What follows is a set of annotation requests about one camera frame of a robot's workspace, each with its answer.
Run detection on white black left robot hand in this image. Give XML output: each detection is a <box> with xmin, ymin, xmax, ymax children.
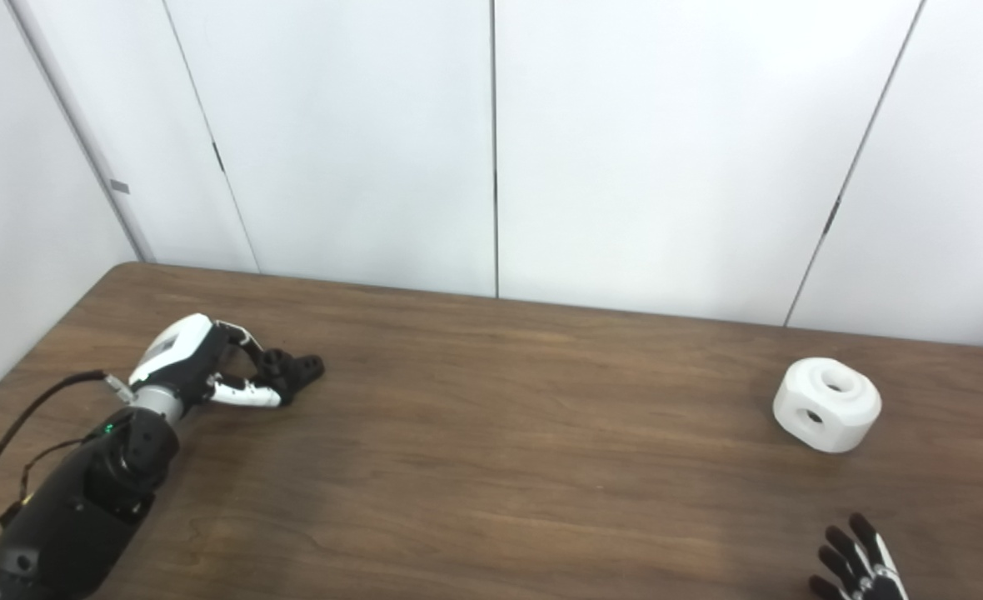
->
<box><xmin>127</xmin><ymin>313</ymin><xmax>292</xmax><ymax>413</ymax></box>

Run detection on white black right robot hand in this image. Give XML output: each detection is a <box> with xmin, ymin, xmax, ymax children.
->
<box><xmin>808</xmin><ymin>512</ymin><xmax>909</xmax><ymax>600</ymax></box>

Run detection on black flanged holder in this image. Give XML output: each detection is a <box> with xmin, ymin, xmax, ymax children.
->
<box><xmin>258</xmin><ymin>348</ymin><xmax>326</xmax><ymax>407</ymax></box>

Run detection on round white piece with holes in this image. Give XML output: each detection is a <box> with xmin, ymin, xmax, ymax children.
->
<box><xmin>772</xmin><ymin>357</ymin><xmax>882</xmax><ymax>454</ymax></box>

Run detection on thick black left wrist cable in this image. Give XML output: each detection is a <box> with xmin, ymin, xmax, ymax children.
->
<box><xmin>0</xmin><ymin>370</ymin><xmax>134</xmax><ymax>584</ymax></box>

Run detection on thin black left arm wire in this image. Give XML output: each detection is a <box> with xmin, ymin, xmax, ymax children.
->
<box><xmin>0</xmin><ymin>437</ymin><xmax>84</xmax><ymax>528</ymax></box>

